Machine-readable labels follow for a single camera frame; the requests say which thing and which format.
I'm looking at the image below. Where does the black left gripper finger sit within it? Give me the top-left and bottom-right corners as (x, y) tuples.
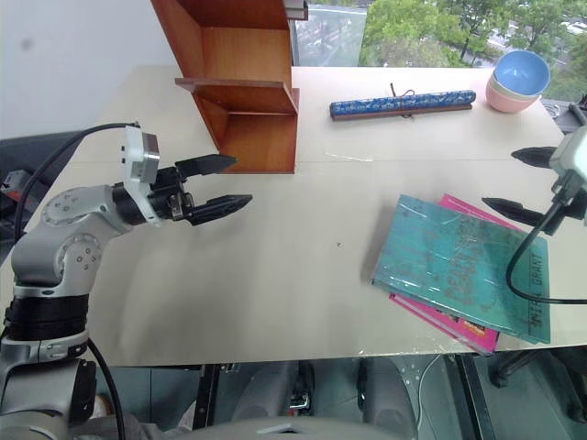
(186, 193), (254, 227)
(175, 154), (240, 179)

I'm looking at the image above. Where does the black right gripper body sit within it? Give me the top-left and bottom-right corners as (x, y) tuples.
(548, 178), (587, 236)

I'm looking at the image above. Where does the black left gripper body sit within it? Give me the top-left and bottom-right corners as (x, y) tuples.
(147, 165), (196, 226)

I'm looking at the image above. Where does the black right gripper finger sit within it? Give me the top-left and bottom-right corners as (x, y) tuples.
(511, 146), (557, 169)
(481, 196), (549, 229)

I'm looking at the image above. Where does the teal hardcover book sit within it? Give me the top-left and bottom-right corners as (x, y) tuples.
(370, 193), (551, 345)

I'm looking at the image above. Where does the brown wooden bookshelf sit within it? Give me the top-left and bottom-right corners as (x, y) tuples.
(150, 0), (302, 176)

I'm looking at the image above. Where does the pink hardcover book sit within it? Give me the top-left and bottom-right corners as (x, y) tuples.
(388, 192), (536, 357)

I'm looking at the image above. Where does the pink bowl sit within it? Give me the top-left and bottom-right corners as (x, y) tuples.
(485, 83), (542, 114)

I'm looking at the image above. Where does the pale green bowl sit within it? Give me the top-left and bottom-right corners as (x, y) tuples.
(487, 71), (543, 101)

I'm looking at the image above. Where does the blue bowl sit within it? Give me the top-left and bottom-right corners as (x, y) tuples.
(493, 49), (551, 98)

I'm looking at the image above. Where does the clear tape strip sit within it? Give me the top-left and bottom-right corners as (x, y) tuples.
(322, 150), (373, 163)

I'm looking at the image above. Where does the blue patterned rolled scroll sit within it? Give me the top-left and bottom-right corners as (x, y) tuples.
(328, 82), (477, 123)

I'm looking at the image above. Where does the black object with red part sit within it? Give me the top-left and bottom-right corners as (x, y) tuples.
(0, 130), (82, 239)

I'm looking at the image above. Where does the black chair base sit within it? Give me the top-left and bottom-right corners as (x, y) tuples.
(488, 348), (587, 391)

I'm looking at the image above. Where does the black table leg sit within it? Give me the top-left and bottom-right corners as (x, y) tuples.
(191, 363), (222, 433)

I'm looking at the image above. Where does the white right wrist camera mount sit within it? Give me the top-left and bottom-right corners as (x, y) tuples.
(548, 126), (587, 185)

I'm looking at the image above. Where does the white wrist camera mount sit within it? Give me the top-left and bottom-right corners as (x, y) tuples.
(120, 125), (162, 228)
(548, 126), (587, 185)

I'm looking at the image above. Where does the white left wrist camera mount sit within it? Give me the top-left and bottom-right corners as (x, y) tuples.
(120, 125), (162, 228)

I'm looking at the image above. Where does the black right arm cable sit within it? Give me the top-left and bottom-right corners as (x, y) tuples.
(504, 170), (587, 305)

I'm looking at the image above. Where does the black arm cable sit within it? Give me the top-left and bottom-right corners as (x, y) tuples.
(504, 170), (587, 305)
(13, 121), (140, 243)

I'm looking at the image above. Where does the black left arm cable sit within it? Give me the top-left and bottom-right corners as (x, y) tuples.
(13, 121), (140, 243)

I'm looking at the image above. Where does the grey metal window frame piece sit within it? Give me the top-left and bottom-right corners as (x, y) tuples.
(282, 0), (310, 22)

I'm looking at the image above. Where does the thin white cable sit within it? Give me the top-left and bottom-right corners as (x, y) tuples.
(414, 354), (445, 435)

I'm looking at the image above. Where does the black torso cable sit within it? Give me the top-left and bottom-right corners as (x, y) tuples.
(85, 341), (127, 440)

